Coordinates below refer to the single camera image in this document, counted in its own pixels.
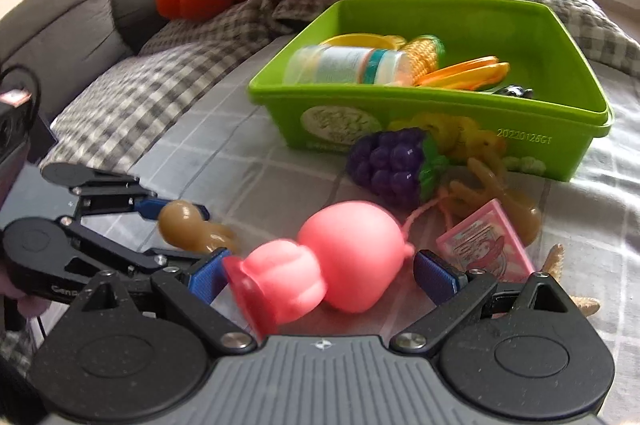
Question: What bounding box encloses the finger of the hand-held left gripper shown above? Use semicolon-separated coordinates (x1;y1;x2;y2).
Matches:
30;216;202;305
42;162;211;226

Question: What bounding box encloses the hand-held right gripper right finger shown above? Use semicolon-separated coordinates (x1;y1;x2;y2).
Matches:
390;249;583;356

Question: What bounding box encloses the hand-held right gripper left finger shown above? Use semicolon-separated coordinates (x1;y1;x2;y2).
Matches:
70;249;258;356

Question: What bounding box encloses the brown translucent toy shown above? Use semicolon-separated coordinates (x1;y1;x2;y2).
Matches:
158;200;236;256

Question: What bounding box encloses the pink rubber toy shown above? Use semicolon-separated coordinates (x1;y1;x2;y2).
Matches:
221;200;416;340

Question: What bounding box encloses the cow print hair claw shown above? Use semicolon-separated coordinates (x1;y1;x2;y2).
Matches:
492;84;535;100

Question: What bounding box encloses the orange toy cup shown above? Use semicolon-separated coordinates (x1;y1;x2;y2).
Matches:
415;56;511;92

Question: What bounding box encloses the yellow corn toy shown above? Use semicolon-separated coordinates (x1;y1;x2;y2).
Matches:
400;34;446;76

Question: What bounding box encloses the cotton swab bottle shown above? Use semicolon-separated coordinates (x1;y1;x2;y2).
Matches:
284;45;416;87

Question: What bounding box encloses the green plastic box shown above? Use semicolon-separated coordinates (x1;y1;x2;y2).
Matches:
248;0;615;182

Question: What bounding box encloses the yellow toy plate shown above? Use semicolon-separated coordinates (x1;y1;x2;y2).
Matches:
320;32;406;51

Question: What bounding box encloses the person's left hand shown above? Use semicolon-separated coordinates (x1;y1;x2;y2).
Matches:
0;267;48;317

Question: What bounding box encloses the pink card pack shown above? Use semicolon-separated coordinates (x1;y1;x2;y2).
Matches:
435;198;536;283

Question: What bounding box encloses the white grid bedsheet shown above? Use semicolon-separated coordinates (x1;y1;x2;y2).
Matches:
30;40;640;425

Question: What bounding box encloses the amber translucent toy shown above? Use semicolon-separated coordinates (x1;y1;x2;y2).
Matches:
440;156;543;248

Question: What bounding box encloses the tan starfish toy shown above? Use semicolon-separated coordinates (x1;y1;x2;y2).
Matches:
542;244;601;318

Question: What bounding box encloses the purple grape toy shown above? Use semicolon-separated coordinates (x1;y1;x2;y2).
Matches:
347;128;451;208

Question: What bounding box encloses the grey sofa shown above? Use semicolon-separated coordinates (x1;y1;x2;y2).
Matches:
0;0;216;126

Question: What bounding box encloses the grey checked blanket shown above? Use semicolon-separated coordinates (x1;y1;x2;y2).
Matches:
0;0;640;356

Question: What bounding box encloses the yellow translucent toy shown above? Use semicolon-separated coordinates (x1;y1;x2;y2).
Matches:
389;112;507;166

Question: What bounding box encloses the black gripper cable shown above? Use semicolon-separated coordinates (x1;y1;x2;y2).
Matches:
0;64;43;116

